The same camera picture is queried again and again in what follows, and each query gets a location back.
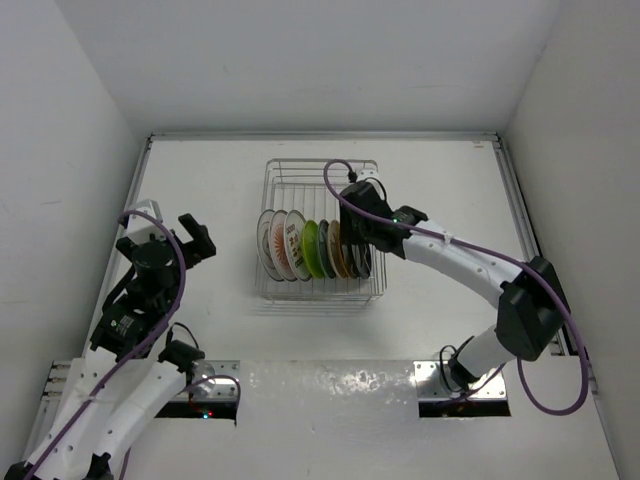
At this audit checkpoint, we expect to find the white plate dark pattern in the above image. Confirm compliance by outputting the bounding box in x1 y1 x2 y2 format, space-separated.
256 209 283 282

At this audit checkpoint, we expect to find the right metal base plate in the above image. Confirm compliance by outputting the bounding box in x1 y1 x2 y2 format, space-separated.
413 360 507 402

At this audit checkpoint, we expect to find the aluminium table frame rail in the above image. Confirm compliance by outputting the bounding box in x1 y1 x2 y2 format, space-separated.
19 130 599 480

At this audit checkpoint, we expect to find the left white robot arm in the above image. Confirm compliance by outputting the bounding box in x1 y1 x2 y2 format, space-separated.
5 210 216 479

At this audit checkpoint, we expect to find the white plate orange flower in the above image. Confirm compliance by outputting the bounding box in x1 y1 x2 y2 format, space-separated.
268 210 297 282

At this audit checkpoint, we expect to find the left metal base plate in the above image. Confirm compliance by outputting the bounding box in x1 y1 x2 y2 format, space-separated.
177 360 241 402

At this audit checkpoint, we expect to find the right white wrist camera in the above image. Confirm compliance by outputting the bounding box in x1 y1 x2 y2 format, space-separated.
356 168 380 181

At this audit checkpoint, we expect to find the metal wire dish rack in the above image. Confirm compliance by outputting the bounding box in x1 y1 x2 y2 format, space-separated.
256 158 387 303

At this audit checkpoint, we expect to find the yellow gold patterned plate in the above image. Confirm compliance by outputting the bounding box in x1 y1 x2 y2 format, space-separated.
340 234 359 279

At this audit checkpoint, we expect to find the dark grey blue plate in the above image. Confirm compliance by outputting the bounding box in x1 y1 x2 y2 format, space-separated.
316 219 336 279

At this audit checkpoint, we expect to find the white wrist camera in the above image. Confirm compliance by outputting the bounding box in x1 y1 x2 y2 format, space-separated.
356 168 380 181
125 199 165 245

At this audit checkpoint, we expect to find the green plate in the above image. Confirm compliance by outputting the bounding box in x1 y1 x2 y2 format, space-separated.
302 220 325 279

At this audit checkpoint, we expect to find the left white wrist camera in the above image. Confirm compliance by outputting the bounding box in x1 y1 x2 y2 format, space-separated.
125 199 165 245

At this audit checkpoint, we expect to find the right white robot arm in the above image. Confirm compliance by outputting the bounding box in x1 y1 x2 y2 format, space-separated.
340 181 566 391

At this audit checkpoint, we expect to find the beige cream plate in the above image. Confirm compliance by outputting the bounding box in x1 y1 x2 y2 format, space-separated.
327 220 348 279

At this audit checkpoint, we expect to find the metal base plate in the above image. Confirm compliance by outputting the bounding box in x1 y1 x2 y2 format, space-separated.
177 360 241 402
413 360 507 402

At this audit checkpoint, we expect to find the white plate colourful print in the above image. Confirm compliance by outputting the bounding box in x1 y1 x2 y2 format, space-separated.
284 210 312 282

